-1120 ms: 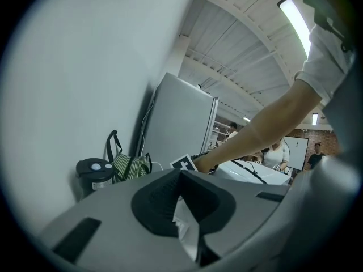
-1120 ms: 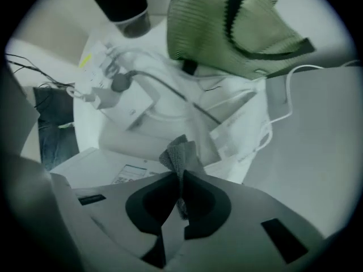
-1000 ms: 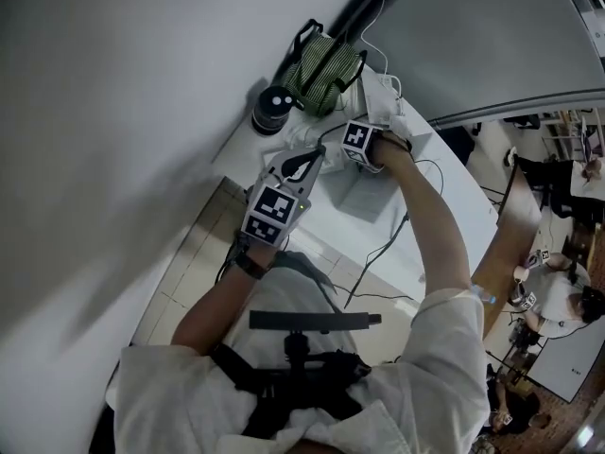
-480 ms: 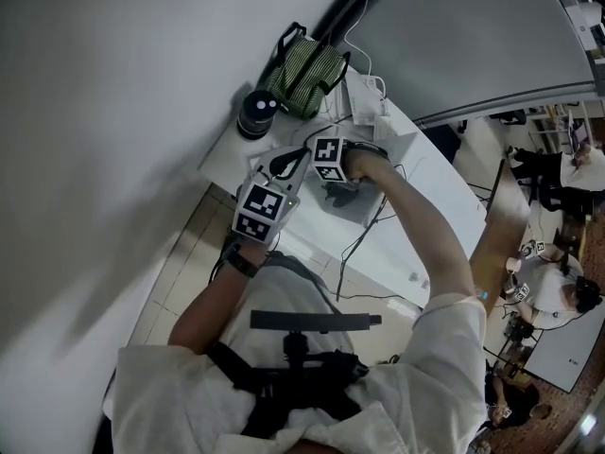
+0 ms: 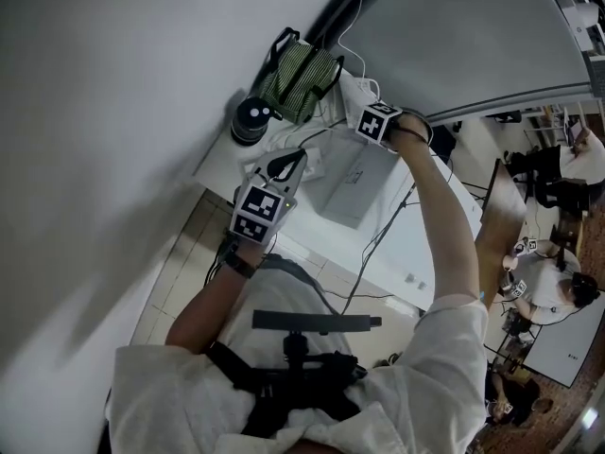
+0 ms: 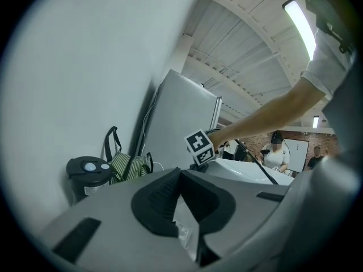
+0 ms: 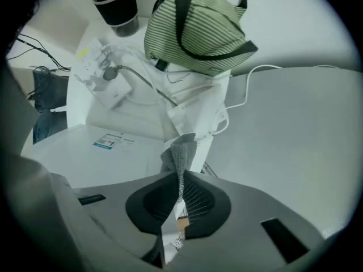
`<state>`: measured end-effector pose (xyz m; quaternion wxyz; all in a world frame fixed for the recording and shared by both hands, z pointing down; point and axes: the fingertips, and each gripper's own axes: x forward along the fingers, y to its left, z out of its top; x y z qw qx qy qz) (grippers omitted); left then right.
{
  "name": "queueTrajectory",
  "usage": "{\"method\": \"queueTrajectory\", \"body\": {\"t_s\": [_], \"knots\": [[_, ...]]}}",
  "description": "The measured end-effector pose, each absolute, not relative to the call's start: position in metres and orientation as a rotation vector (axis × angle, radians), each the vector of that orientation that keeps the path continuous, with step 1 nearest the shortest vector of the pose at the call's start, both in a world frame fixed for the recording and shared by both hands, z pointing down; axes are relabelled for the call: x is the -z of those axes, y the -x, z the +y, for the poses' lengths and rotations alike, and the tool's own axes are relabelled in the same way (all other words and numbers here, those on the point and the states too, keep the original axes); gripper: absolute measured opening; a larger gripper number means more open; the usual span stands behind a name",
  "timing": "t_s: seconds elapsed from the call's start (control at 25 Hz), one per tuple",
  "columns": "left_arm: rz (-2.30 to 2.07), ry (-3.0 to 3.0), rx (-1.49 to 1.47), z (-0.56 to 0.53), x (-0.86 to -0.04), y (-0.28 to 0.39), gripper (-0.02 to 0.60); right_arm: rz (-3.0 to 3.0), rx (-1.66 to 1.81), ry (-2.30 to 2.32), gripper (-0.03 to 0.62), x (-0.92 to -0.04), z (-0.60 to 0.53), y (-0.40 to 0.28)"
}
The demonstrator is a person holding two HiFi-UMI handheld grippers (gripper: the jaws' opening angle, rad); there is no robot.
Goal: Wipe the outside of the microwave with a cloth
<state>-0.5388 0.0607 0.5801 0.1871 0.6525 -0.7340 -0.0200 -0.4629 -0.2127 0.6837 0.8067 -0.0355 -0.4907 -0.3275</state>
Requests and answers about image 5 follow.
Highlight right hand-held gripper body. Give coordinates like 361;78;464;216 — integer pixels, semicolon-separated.
354;103;404;150

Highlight person's white shirt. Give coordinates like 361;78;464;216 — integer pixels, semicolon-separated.
106;295;491;454

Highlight black chest camera bar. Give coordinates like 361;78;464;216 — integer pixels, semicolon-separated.
251;308;383;336

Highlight person's left forearm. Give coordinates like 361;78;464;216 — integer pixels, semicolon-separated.
164;253;266;358

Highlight green striped bag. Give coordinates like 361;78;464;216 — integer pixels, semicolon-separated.
254;26;346;125

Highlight black box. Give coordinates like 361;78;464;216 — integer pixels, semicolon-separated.
431;123;458;156

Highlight brown wrist watch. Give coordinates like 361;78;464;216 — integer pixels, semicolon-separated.
220;247;259;281

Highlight white cable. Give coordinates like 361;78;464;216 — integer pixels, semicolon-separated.
337;0;382;98

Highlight black chest harness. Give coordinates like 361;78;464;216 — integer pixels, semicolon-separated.
207;333;371;438

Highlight black cable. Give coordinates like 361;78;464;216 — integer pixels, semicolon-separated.
342;158;456;317

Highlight person's right forearm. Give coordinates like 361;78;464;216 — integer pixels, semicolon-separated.
392;113;479;303

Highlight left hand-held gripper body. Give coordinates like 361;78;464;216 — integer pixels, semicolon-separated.
230;170;298;245

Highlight black bottle with dotted lid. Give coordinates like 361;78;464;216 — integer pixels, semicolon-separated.
230;96;284;148

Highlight brown wooden table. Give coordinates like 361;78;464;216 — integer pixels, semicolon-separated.
475;158;528;312

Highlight person's gray trousers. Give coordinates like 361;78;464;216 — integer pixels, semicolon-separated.
220;256;333;350

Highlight white plug adapter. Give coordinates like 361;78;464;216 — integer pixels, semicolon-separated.
302;148;328;180

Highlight gray partition panel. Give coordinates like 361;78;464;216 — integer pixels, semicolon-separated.
330;0;595;123

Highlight white printer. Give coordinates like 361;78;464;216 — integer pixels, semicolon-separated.
550;0;605;57

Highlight white box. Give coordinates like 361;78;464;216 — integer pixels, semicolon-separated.
320;132;418;230

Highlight white board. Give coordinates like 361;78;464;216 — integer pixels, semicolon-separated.
521;295;605;390

